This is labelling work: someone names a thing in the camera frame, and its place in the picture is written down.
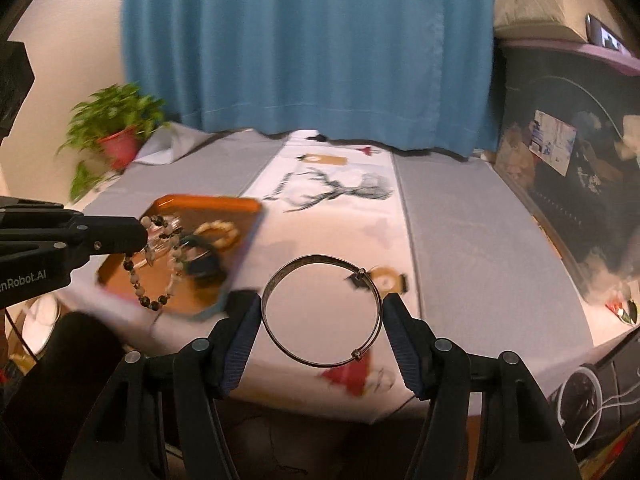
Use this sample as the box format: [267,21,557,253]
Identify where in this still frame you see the silver bangle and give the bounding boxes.
[261,255,385,368]

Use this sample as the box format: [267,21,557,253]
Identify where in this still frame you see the blue curtain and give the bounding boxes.
[122,0,501,157]

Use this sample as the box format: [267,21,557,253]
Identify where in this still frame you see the green potted plant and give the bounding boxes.
[56,84,170,203]

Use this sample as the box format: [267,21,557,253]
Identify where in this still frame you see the red flower pot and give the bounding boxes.
[96,126,144,170]

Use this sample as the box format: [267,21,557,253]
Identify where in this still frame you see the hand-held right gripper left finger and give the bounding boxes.
[64,291,264,480]

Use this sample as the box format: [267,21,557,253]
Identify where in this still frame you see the clear crystal bead bracelet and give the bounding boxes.
[144,216,184,257]

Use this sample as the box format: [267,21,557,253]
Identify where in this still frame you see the green bead bracelet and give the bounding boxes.
[179,234,224,281]

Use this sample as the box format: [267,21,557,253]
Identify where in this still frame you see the black white bead bracelet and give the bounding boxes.
[122,214,187,312]

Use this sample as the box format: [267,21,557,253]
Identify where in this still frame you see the white cable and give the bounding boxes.
[556,364,640,452]

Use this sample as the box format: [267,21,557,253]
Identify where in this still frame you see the yellow bead bracelet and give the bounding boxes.
[192,220,242,251]

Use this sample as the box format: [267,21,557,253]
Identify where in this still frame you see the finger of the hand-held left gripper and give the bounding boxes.
[80,215,149,257]

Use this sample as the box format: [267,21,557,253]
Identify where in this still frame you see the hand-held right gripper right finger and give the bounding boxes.
[382,291,584,480]

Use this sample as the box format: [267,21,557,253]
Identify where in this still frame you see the orange metal tray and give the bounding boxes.
[95,194,266,322]

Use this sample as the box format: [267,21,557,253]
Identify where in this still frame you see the dark storage box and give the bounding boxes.
[492,37,640,313]

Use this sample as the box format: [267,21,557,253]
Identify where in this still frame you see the black chair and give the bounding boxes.
[0,311,127,480]

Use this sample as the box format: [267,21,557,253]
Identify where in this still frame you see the printed deer tablecloth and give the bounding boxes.
[75,127,596,423]

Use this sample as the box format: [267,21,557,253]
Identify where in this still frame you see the white cloth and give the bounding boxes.
[132,122,221,167]

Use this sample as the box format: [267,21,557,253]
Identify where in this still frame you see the white paper label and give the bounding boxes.
[529,109,577,177]

